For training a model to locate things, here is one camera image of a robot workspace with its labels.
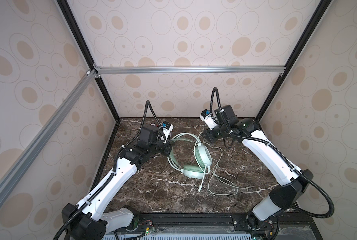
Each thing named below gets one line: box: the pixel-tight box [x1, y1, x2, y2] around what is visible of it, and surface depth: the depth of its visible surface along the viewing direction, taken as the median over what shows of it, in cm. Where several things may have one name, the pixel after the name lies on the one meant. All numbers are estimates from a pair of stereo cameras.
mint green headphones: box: [167, 133, 213, 192], surface depth 65 cm
